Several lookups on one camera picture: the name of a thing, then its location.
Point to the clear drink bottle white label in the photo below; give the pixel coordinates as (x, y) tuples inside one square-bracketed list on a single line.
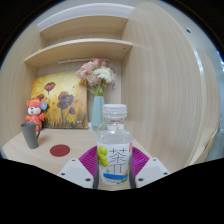
[(115, 156)]

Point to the flat round red coaster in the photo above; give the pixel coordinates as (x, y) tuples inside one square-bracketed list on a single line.
[(60, 150)]

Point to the yellow poppy flower painting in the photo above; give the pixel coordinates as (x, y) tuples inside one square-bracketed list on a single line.
[(60, 100)]

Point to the wooden desk shelf unit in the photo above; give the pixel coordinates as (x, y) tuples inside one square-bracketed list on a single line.
[(78, 48)]

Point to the pink white flower bouquet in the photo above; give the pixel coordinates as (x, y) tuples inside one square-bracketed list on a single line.
[(96, 73)]

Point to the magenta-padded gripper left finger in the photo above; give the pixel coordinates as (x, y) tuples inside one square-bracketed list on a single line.
[(75, 171)]

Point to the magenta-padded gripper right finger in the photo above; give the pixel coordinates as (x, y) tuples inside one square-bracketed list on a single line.
[(151, 170)]

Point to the white light bar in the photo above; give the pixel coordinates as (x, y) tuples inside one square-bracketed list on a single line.
[(78, 60)]

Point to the red plush toy figure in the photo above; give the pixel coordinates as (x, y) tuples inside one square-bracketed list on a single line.
[(34, 113)]

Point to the grey mug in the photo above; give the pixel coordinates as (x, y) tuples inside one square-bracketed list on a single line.
[(30, 135)]

